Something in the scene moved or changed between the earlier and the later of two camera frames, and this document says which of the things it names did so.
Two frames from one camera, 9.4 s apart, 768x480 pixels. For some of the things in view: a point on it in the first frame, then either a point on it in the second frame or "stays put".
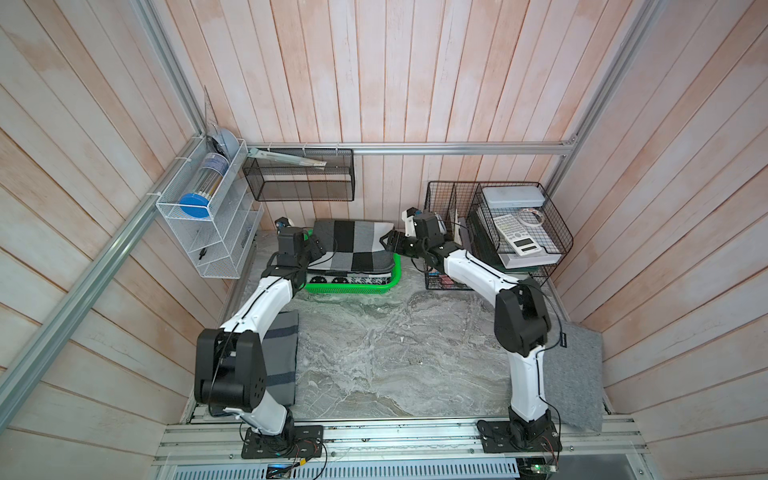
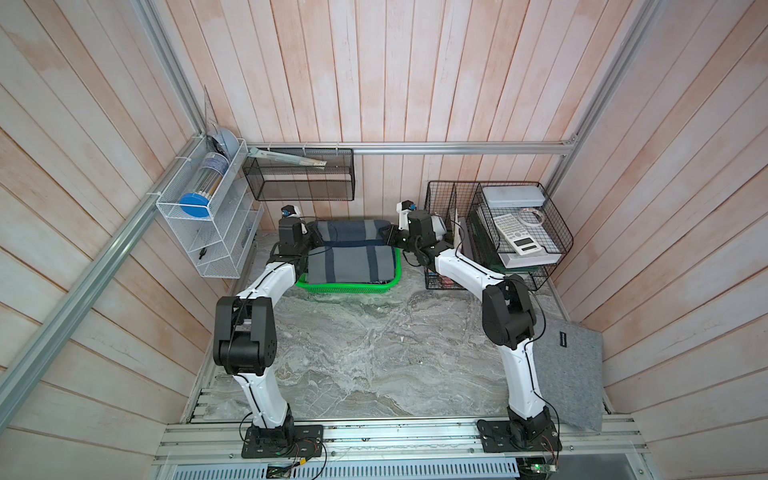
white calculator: x=518 y=236 stays put
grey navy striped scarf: x=280 y=344 → x=353 y=253
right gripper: x=397 y=242 stays put
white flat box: x=513 y=196 stays put
